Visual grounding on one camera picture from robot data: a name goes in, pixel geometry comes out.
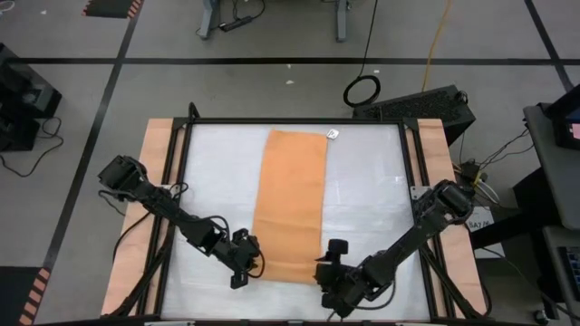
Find orange towel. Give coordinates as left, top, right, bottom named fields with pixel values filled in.
left=251, top=128, right=340, bottom=285

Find black power strip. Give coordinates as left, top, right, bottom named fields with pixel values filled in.
left=219, top=15, right=254, bottom=33

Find black desk base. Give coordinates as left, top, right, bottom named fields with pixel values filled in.
left=469, top=167, right=563, bottom=251

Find black cable bundle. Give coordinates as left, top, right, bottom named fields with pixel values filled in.
left=414, top=216, right=493, bottom=321
left=106, top=210, right=176, bottom=318

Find black computer tower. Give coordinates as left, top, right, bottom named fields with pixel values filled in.
left=352, top=84, right=477, bottom=147

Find thin black desk cables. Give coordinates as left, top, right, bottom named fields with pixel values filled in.
left=478, top=128, right=536, bottom=169

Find black yellow connector box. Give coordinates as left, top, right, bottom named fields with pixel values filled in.
left=457, top=158, right=488, bottom=187

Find grey desk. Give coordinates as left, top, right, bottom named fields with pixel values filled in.
left=523, top=102, right=580, bottom=232

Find black coiled floor cable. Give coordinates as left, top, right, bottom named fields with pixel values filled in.
left=343, top=0, right=382, bottom=109

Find black orange striped mat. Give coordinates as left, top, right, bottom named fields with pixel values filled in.
left=82, top=0, right=145, bottom=20
left=0, top=265, right=52, bottom=326

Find yellow floor cable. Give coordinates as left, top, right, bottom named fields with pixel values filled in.
left=420, top=0, right=454, bottom=91

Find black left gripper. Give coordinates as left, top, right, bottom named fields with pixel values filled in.
left=220, top=228, right=266, bottom=291

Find white paper sheet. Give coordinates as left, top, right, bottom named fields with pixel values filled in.
left=462, top=206, right=506, bottom=260

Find black caster wheel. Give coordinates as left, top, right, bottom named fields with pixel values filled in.
left=533, top=309, right=559, bottom=325

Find curved black arm cable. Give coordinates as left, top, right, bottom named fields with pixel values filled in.
left=111, top=211, right=153, bottom=263

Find thin black floor cable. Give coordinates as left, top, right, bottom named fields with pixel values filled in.
left=0, top=116, right=64, bottom=178

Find black metal table frame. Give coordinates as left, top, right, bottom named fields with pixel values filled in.
left=135, top=101, right=454, bottom=326

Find black laptop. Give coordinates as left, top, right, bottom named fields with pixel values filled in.
left=557, top=245, right=580, bottom=300

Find white cables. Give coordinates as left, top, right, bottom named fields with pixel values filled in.
left=475, top=178, right=502, bottom=205

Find black monitor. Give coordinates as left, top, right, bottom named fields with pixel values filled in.
left=546, top=84, right=580, bottom=150

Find grey desk leg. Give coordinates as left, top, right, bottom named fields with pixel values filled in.
left=333, top=0, right=351, bottom=43
left=197, top=0, right=223, bottom=41

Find black equipment stack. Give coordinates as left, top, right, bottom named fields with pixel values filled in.
left=0, top=43, right=63, bottom=153

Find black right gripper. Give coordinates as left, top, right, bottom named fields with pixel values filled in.
left=314, top=238, right=377, bottom=318

